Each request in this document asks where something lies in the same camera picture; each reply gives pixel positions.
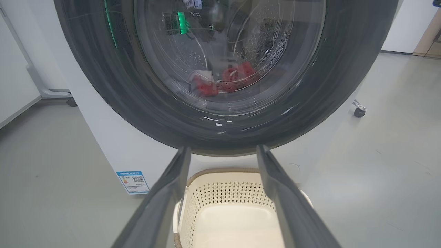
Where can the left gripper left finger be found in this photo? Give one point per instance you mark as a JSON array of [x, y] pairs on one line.
[[162, 206]]

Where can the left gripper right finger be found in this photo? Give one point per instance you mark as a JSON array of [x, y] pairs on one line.
[[293, 213]]

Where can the black round washing machine door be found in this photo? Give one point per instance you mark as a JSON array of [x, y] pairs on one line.
[[120, 86]]

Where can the red and white garment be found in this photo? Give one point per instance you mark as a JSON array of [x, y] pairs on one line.
[[234, 77]]

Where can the cream perforated laundry basket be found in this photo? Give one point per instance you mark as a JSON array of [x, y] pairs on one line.
[[234, 224]]

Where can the white front-load washing machine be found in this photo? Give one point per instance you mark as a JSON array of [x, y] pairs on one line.
[[113, 137]]

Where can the blue energy label sticker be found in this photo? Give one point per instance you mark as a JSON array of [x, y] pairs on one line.
[[132, 182]]

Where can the light wooden cabinet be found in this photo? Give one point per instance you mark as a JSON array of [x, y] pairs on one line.
[[427, 38]]

